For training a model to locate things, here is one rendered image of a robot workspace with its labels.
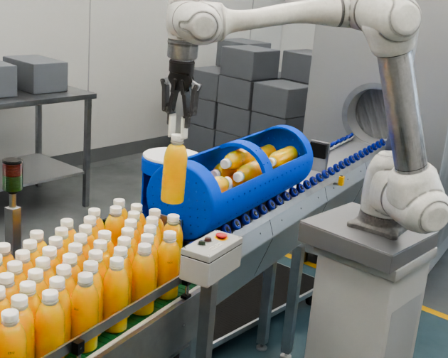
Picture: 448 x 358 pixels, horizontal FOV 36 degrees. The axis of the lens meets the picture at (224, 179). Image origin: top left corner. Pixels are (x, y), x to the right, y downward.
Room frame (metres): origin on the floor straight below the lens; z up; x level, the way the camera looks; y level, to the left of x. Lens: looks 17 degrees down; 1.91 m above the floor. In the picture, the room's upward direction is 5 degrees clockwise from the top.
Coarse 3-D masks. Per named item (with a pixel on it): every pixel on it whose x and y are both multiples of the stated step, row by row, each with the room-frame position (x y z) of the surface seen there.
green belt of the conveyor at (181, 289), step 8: (184, 288) 2.03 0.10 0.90; (160, 304) 1.91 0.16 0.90; (152, 312) 1.85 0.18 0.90; (128, 320) 1.79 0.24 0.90; (136, 320) 1.80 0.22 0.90; (128, 328) 1.75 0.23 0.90; (104, 336) 1.70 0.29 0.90; (112, 336) 1.70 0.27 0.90; (104, 344) 1.66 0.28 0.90; (88, 352) 1.61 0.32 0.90
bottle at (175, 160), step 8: (176, 144) 2.03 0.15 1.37; (168, 152) 2.02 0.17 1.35; (176, 152) 2.01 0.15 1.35; (184, 152) 2.03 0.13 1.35; (168, 160) 2.01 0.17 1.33; (176, 160) 2.01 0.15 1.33; (184, 160) 2.02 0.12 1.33; (168, 168) 2.01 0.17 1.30; (176, 168) 2.01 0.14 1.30; (184, 168) 2.02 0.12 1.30; (168, 176) 2.01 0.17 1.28; (176, 176) 2.01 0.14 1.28; (184, 176) 2.03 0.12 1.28; (168, 184) 2.01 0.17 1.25; (176, 184) 2.01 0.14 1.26; (184, 184) 2.03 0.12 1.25; (168, 192) 2.01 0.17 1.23; (176, 192) 2.01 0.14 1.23; (184, 192) 2.04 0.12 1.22; (168, 200) 2.01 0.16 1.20; (176, 200) 2.01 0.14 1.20
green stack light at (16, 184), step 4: (4, 176) 2.08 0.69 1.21; (20, 176) 2.09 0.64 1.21; (4, 180) 2.08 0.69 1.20; (8, 180) 2.07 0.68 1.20; (12, 180) 2.08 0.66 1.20; (16, 180) 2.08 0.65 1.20; (20, 180) 2.09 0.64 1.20; (4, 184) 2.08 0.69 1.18; (8, 184) 2.07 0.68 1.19; (12, 184) 2.07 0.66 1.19; (16, 184) 2.08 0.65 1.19; (20, 184) 2.09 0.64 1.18; (4, 188) 2.08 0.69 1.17; (8, 188) 2.07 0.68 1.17; (12, 188) 2.08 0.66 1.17; (16, 188) 2.08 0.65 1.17; (20, 188) 2.09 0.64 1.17
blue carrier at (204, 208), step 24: (240, 144) 2.65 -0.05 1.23; (264, 144) 3.11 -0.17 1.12; (288, 144) 3.05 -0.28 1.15; (192, 168) 2.29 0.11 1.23; (264, 168) 2.60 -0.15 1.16; (288, 168) 2.77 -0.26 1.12; (192, 192) 2.28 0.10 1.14; (216, 192) 2.27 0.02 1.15; (240, 192) 2.41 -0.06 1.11; (264, 192) 2.59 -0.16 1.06; (192, 216) 2.28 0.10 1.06; (216, 216) 2.26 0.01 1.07
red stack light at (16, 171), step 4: (4, 164) 2.08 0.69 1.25; (20, 164) 2.09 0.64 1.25; (4, 168) 2.08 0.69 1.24; (8, 168) 2.07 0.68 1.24; (12, 168) 2.08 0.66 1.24; (16, 168) 2.08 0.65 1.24; (20, 168) 2.09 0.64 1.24; (4, 172) 2.08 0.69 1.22; (8, 172) 2.07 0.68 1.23; (12, 172) 2.08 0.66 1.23; (16, 172) 2.08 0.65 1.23; (20, 172) 2.09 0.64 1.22; (8, 176) 2.07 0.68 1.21; (12, 176) 2.07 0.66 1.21; (16, 176) 2.08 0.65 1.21
